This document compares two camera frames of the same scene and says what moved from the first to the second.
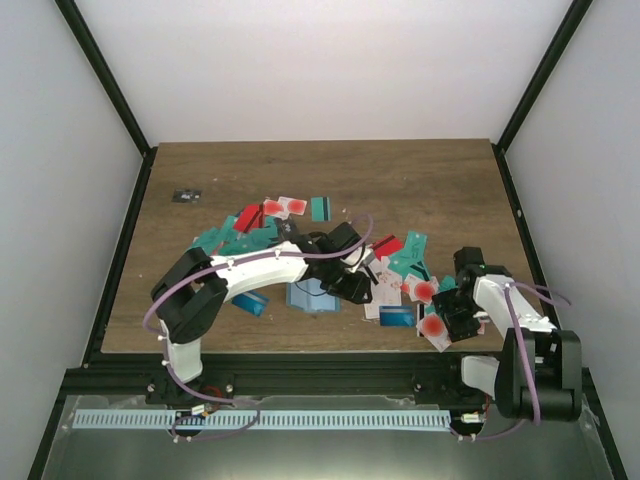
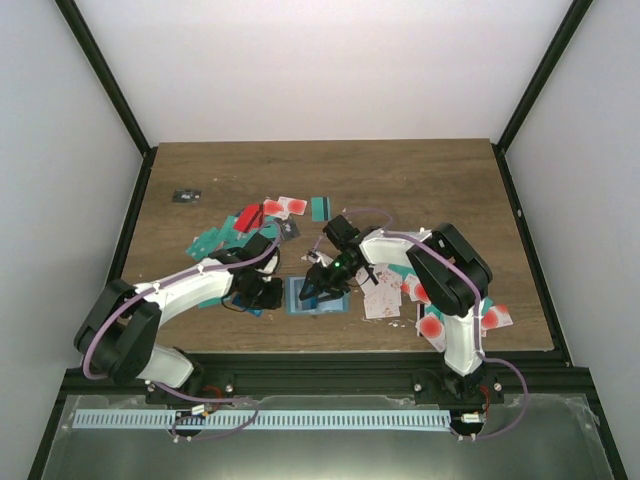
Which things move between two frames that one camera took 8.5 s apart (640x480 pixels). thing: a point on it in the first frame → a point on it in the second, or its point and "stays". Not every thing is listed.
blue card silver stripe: [396, 316] → [310, 303]
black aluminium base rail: [276, 374] stays
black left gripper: [355, 290] → [273, 302]
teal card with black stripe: [321, 209] stays
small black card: [187, 195] stays
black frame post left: [73, 16] stays
